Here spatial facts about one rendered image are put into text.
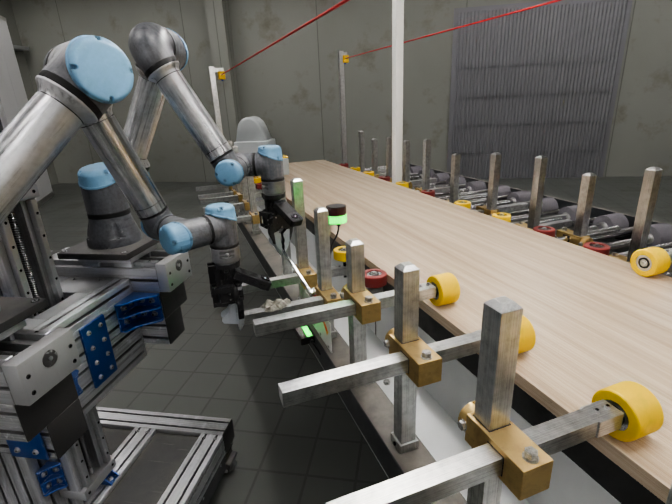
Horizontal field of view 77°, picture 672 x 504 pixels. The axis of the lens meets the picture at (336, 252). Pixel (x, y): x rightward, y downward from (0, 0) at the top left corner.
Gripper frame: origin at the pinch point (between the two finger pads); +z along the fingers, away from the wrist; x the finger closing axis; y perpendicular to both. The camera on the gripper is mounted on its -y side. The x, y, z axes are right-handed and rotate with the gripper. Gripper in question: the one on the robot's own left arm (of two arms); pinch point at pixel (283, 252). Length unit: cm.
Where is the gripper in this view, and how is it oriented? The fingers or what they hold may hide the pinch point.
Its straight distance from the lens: 145.4
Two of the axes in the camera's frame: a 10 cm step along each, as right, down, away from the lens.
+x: -7.6, 2.5, -6.0
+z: 0.4, 9.4, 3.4
